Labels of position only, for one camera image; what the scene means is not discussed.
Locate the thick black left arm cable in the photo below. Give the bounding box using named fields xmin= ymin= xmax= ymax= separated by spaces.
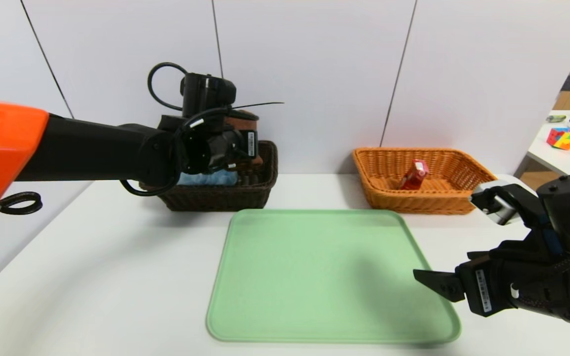
xmin=0 ymin=192 xmax=43 ymax=216

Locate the light blue bath loofah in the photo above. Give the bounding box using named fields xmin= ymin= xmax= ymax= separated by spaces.
xmin=177 ymin=169 xmax=238 ymax=187

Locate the white side table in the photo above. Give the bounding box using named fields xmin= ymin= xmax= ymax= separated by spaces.
xmin=527 ymin=110 xmax=570 ymax=176

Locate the orange wicker basket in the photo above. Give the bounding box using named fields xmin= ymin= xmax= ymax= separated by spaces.
xmin=353 ymin=147 xmax=498 ymax=216

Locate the black left camera cable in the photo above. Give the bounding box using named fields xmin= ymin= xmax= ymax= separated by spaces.
xmin=147 ymin=62 xmax=189 ymax=112

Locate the dark brown wicker basket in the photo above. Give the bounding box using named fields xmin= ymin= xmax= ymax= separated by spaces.
xmin=156 ymin=140 xmax=279 ymax=212

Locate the light green plastic tray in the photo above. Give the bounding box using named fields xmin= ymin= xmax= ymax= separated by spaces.
xmin=206 ymin=209 xmax=462 ymax=344

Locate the colourful puzzle cube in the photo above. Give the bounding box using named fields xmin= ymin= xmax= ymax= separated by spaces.
xmin=547 ymin=128 xmax=570 ymax=151

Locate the small red drink carton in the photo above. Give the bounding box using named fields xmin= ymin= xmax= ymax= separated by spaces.
xmin=399 ymin=159 xmax=429 ymax=191

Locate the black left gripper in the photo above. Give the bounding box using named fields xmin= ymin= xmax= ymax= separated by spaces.
xmin=223 ymin=129 xmax=259 ymax=159

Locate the brown towel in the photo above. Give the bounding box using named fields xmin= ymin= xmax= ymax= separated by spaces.
xmin=226 ymin=110 xmax=264 ymax=171

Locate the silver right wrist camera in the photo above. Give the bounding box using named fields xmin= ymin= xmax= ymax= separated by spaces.
xmin=471 ymin=180 xmax=518 ymax=225

